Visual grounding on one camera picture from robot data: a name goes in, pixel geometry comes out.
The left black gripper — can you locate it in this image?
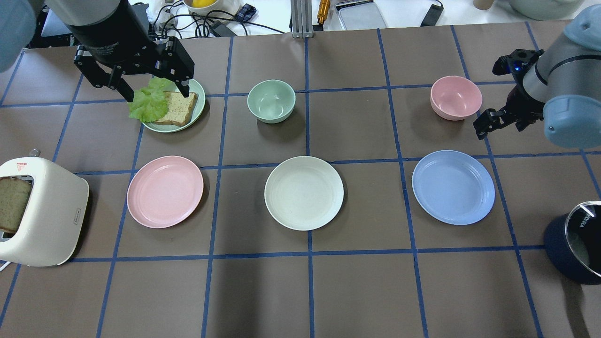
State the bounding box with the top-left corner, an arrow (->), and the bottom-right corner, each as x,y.
69,2 -> 195,102

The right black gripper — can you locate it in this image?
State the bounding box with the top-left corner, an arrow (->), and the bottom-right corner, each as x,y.
472,83 -> 544,140

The blue plate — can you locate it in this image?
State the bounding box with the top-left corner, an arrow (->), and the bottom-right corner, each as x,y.
412,150 -> 496,225

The pink plate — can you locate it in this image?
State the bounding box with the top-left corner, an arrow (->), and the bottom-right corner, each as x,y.
127,155 -> 204,229

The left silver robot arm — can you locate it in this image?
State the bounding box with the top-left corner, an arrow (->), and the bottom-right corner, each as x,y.
0,0 -> 194,102

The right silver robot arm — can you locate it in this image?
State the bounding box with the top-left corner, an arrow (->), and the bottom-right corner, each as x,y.
473,4 -> 601,149

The green lettuce leaf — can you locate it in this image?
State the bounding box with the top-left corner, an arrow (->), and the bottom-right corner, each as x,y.
127,77 -> 174,123

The pink bowl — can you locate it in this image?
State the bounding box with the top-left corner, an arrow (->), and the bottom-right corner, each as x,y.
430,76 -> 483,121

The bread slice on plate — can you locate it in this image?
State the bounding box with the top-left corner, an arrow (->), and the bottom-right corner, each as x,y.
153,91 -> 198,127

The green plate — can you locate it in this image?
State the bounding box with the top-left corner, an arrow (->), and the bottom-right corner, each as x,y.
142,79 -> 206,133

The cream bowl with toys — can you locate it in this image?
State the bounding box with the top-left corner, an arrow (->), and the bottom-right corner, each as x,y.
183,0 -> 242,18

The green bowl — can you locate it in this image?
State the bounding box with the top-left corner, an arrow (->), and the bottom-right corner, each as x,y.
247,79 -> 296,124

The blue saucepan with lid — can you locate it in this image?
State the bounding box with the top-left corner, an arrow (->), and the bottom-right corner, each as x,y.
544,201 -> 601,285

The bread slice in toaster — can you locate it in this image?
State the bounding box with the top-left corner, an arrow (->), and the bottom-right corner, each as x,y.
0,177 -> 32,234

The cream toaster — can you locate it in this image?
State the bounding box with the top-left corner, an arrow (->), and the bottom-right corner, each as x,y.
0,156 -> 90,267

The cream plate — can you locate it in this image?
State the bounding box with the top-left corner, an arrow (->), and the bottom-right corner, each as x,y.
264,156 -> 344,231

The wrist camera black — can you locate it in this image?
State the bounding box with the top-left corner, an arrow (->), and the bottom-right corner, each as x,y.
492,49 -> 545,76

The aluminium frame post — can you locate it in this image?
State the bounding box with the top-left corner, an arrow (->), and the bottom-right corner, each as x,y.
290,0 -> 314,38

